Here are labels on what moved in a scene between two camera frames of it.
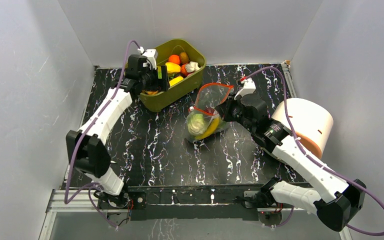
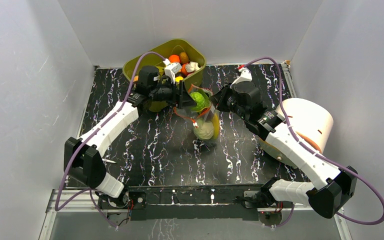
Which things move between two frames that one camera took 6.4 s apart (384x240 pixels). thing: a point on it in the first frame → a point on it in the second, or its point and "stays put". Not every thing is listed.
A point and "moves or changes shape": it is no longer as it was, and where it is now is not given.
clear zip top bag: [203, 120] moves or changes shape
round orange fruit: [174, 59] stays put
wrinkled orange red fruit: [184, 70] stays put
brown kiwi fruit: [183, 58] stays put
